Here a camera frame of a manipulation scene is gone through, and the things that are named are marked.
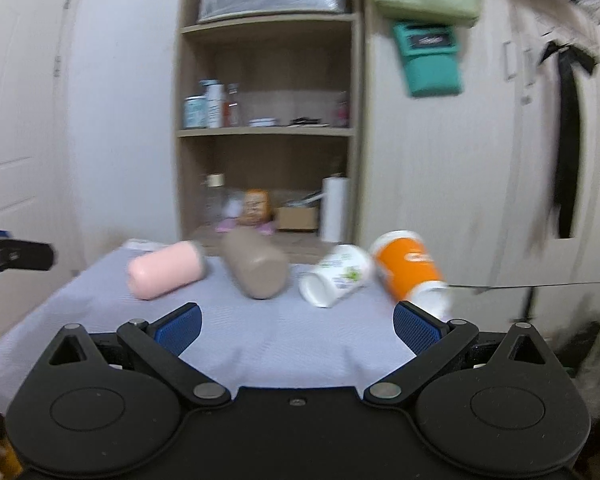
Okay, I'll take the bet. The white floral paper cup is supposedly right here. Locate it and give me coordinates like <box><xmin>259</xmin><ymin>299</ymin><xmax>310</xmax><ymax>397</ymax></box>
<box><xmin>298</xmin><ymin>245</ymin><xmax>374</xmax><ymax>308</ymax></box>

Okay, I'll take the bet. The teal wall pouch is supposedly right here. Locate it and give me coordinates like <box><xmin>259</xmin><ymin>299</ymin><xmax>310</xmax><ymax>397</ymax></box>
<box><xmin>392</xmin><ymin>22</ymin><xmax>464</xmax><ymax>98</ymax></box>

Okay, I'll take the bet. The wooden shelf unit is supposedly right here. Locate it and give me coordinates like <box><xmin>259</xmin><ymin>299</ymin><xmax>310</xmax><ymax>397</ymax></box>
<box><xmin>174</xmin><ymin>0</ymin><xmax>364</xmax><ymax>254</ymax></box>

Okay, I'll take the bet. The small cardboard box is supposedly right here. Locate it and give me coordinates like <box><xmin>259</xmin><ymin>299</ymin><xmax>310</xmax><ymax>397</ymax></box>
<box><xmin>275</xmin><ymin>206</ymin><xmax>318</xmax><ymax>232</ymax></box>

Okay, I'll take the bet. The teal labelled jar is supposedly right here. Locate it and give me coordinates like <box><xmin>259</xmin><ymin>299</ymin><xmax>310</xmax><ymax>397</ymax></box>
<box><xmin>183</xmin><ymin>96</ymin><xmax>208</xmax><ymax>129</ymax></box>

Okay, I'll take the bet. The orange and white cup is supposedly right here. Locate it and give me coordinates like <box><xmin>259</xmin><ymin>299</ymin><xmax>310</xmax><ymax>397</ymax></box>
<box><xmin>370</xmin><ymin>230</ymin><xmax>452</xmax><ymax>321</ymax></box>

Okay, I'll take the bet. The orange patterned small box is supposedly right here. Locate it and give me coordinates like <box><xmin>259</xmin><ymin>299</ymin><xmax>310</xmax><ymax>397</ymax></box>
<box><xmin>237</xmin><ymin>188</ymin><xmax>271</xmax><ymax>226</ymax></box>

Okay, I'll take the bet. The black hanging ribbon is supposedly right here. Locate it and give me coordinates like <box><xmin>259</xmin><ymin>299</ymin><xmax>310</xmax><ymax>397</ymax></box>
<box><xmin>539</xmin><ymin>40</ymin><xmax>598</xmax><ymax>238</ymax></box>

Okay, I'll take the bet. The white door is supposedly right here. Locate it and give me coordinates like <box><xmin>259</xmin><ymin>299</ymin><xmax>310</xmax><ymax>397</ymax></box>
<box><xmin>0</xmin><ymin>0</ymin><xmax>85</xmax><ymax>338</ymax></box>

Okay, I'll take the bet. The white paper towel roll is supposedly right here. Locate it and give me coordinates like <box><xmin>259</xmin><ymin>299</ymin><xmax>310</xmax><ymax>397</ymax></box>
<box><xmin>320</xmin><ymin>177</ymin><xmax>349</xmax><ymax>243</ymax></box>

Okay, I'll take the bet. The pink cup with grey lid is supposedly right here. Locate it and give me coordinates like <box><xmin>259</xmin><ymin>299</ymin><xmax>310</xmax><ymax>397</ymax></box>
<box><xmin>128</xmin><ymin>240</ymin><xmax>208</xmax><ymax>300</ymax></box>

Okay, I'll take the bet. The white pump bottle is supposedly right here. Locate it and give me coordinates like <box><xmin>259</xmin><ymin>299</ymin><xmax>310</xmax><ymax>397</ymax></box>
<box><xmin>200</xmin><ymin>79</ymin><xmax>224</xmax><ymax>129</ymax></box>

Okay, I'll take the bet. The clear bottle with beige cap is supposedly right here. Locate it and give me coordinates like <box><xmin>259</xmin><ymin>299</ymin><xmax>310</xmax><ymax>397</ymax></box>
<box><xmin>204</xmin><ymin>174</ymin><xmax>225</xmax><ymax>226</ymax></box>

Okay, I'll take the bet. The red small bottle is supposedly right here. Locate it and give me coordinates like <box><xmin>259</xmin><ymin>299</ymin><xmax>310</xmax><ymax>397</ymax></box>
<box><xmin>224</xmin><ymin>84</ymin><xmax>240</xmax><ymax>128</ymax></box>

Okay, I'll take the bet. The pink cloth on shelf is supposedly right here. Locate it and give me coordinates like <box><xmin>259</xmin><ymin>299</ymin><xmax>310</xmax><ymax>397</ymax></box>
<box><xmin>214</xmin><ymin>218</ymin><xmax>275</xmax><ymax>236</ymax></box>

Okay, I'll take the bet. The pink small bottle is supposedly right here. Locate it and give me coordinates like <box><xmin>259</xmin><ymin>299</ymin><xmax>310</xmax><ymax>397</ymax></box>
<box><xmin>334</xmin><ymin>91</ymin><xmax>350</xmax><ymax>128</ymax></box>

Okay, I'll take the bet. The white quilted table cloth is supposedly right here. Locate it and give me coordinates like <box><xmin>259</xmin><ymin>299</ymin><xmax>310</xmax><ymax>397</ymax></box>
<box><xmin>0</xmin><ymin>247</ymin><xmax>414</xmax><ymax>412</ymax></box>

